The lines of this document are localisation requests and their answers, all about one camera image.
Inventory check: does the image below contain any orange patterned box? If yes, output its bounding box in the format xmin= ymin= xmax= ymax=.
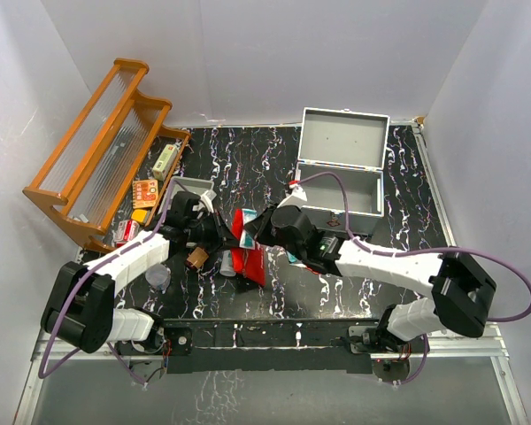
xmin=132 ymin=179 xmax=158 ymax=209

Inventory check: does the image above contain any clear round container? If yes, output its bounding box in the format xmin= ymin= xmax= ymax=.
xmin=144 ymin=264 xmax=171 ymax=292

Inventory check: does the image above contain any teal white swab packet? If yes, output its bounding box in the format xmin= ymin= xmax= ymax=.
xmin=238 ymin=208 xmax=260 ymax=250

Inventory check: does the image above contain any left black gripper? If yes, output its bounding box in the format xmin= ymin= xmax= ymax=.
xmin=185 ymin=208 xmax=242 ymax=253

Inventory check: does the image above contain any wooden shelf rack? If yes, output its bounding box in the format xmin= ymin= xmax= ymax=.
xmin=22 ymin=58 xmax=191 ymax=253

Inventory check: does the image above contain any grey plastic tray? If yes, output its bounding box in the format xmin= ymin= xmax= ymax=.
xmin=164 ymin=175 xmax=214 ymax=212

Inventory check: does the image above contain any red white medicine box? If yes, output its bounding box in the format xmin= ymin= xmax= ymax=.
xmin=113 ymin=220 xmax=141 ymax=248

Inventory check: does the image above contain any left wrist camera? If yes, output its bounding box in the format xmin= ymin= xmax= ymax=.
xmin=193 ymin=189 xmax=216 ymax=213

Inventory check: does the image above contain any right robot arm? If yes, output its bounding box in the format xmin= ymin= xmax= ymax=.
xmin=243 ymin=205 xmax=496 ymax=352

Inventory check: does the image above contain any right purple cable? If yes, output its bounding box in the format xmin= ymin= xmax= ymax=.
xmin=291 ymin=172 xmax=531 ymax=386

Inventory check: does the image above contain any white medicine bottle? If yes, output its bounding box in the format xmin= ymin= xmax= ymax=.
xmin=219 ymin=250 xmax=236 ymax=277

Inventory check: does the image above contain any brown medicine bottle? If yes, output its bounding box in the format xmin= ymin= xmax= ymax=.
xmin=185 ymin=247 xmax=209 ymax=270

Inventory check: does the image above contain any red first aid pouch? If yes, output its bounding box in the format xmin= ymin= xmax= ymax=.
xmin=231 ymin=209 xmax=266 ymax=287

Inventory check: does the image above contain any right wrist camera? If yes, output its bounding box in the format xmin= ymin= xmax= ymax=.
xmin=278 ymin=181 xmax=307 ymax=209

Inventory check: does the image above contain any green white medicine box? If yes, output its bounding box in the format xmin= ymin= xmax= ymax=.
xmin=152 ymin=143 xmax=178 ymax=182

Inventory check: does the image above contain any grey metal case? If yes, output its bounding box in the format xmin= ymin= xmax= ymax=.
xmin=295 ymin=107 xmax=389 ymax=236

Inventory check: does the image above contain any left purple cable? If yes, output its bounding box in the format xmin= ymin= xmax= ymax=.
xmin=37 ymin=176 xmax=191 ymax=384

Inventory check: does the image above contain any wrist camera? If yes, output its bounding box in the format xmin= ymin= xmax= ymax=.
xmin=193 ymin=189 xmax=216 ymax=213
xmin=278 ymin=181 xmax=307 ymax=209

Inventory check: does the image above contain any purple cable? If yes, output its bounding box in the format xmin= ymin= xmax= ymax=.
xmin=291 ymin=172 xmax=531 ymax=386
xmin=37 ymin=176 xmax=191 ymax=384

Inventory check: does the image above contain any yellow round object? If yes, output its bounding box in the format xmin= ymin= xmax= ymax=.
xmin=131 ymin=209 xmax=150 ymax=223

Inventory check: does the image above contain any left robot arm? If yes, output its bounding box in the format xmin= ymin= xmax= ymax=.
xmin=41 ymin=209 xmax=238 ymax=353

